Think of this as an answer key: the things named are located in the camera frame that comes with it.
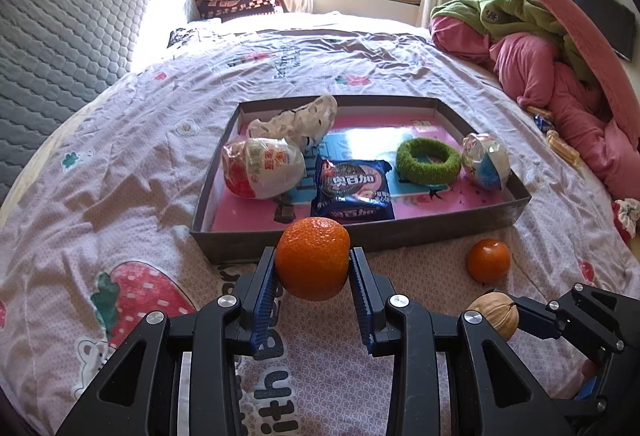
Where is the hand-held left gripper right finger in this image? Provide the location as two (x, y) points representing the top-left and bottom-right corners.
(347, 246), (566, 436)

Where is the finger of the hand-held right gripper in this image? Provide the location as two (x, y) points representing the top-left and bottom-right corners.
(510, 295), (564, 340)
(550, 284), (627, 350)

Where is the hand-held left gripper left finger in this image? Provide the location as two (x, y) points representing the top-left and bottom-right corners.
(55, 246), (279, 436)

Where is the brown walnut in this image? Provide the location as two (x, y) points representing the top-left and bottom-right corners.
(467, 293), (518, 342)

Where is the shallow grey cardboard box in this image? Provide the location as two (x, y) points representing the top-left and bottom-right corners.
(189, 94), (532, 267)

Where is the orange tangerine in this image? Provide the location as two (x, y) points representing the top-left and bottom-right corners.
(466, 238), (512, 284)
(275, 217), (352, 301)

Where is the blue sandwich cookie packet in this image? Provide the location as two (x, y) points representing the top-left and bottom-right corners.
(310, 154), (396, 223)

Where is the red white snack bag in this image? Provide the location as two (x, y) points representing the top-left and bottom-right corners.
(221, 136), (307, 201)

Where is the green fuzzy ring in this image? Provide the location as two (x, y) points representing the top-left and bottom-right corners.
(396, 138), (462, 187)

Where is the plastic red snack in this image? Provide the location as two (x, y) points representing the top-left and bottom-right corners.
(460, 132), (511, 191)

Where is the beige mesh cloth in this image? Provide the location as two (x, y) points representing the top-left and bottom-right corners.
(247, 94), (338, 149)

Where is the red and white scrunchie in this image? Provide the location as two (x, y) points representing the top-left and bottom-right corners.
(612, 198), (640, 244)

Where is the pink book with blue label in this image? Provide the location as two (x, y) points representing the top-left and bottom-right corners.
(210, 113), (516, 233)

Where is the clear yellow biscuit packet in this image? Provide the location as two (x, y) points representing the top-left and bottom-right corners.
(545, 130), (581, 165)

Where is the blue snack packet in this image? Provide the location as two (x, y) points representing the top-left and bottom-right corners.
(527, 106), (553, 133)

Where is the strawberry printed bedsheet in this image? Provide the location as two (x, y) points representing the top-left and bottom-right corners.
(0, 10), (640, 436)

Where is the pink quilt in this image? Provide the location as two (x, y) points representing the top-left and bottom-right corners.
(430, 13), (640, 201)

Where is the long pink ribbed cushion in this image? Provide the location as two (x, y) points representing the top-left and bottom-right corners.
(487, 0), (640, 147)

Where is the black flat television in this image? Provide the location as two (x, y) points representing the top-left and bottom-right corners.
(570, 0), (638, 62)

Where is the green blanket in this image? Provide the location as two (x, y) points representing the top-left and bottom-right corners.
(431, 0), (598, 81)

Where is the dark patterned folded blanket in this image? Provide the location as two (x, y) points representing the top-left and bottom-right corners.
(195, 0), (288, 21)

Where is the grey quilted headboard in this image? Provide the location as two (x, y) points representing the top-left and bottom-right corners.
(0, 0), (201, 201)

